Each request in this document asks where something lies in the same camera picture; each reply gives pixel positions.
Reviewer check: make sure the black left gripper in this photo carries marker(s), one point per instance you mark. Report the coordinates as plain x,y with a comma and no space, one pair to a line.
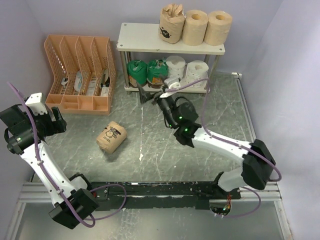
54,127

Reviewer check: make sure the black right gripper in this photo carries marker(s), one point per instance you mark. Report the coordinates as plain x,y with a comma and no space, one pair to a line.
145,96

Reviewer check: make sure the green brown roll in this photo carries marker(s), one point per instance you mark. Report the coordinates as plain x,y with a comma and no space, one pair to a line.
137,73
154,68

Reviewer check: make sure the white dotted paper roll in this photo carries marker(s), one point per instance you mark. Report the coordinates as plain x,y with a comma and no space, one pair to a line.
193,71
176,66

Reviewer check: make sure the kraft toilet paper roll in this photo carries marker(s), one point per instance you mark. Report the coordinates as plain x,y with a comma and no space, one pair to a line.
111,137
171,23

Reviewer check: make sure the plain brown paper roll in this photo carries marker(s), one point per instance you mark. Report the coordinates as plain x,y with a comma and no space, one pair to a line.
194,28
218,27

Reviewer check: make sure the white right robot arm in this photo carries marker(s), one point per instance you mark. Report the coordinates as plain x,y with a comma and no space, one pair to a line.
255,160

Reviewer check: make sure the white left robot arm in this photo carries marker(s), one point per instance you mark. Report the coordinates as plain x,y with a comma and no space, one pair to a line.
25,136

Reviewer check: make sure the white two-tier shelf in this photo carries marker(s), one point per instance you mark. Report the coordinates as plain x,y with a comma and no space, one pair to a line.
143,38

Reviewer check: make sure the orange plastic file organizer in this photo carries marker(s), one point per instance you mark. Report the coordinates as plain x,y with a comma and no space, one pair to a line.
84,73

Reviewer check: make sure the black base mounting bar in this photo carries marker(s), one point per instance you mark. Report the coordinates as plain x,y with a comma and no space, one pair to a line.
161,195

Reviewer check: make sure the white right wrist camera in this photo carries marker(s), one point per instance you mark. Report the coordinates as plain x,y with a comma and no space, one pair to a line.
172,85

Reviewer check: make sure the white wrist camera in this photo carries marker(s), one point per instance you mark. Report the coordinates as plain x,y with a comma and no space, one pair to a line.
36,104
172,85

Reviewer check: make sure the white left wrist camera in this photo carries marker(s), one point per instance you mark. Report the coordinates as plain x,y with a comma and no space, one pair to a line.
36,104

